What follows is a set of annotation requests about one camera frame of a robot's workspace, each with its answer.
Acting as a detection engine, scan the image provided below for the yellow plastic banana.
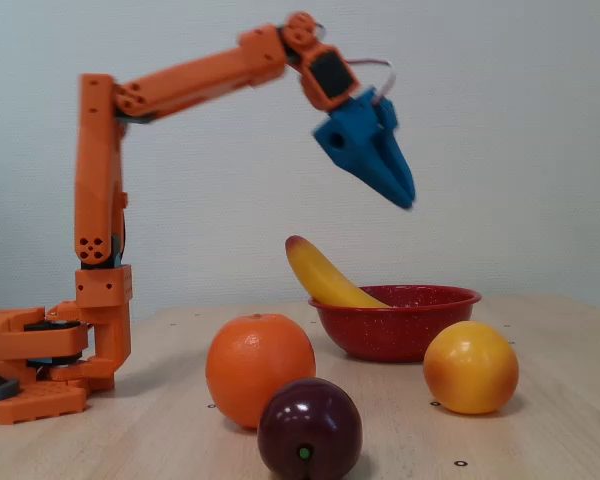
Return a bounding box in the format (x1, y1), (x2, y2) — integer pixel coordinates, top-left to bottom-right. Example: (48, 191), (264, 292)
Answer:
(285, 235), (392, 309)

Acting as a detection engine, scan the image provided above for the dark purple plum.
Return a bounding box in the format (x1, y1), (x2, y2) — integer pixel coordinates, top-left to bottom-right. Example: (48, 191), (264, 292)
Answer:
(257, 377), (365, 480)

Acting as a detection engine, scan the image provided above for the orange citrus fruit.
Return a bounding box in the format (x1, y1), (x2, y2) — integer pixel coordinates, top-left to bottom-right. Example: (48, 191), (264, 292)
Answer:
(205, 313), (317, 430)

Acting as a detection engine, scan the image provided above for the yellow-orange round fruit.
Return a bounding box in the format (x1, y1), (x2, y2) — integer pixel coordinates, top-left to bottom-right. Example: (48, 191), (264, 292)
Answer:
(423, 320), (520, 416)

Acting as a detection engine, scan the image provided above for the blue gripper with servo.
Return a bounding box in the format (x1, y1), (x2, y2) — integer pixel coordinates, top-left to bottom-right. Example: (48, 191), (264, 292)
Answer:
(313, 87), (417, 209)

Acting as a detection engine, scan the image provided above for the orange robot base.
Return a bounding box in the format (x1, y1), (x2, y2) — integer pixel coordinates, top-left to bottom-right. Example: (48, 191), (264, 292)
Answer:
(0, 289), (89, 426)

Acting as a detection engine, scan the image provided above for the red speckled enamel bowl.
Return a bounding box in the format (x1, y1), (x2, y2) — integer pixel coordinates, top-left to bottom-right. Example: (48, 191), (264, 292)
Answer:
(308, 284), (482, 364)

